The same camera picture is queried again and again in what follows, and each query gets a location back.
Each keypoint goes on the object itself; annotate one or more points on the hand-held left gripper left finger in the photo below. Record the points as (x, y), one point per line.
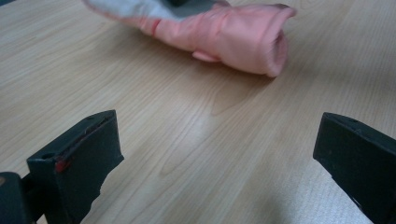
(77, 155)

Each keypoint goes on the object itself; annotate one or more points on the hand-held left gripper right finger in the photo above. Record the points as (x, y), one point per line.
(361, 155)

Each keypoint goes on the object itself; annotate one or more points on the pink ski glove gray palm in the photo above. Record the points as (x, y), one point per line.
(236, 37)

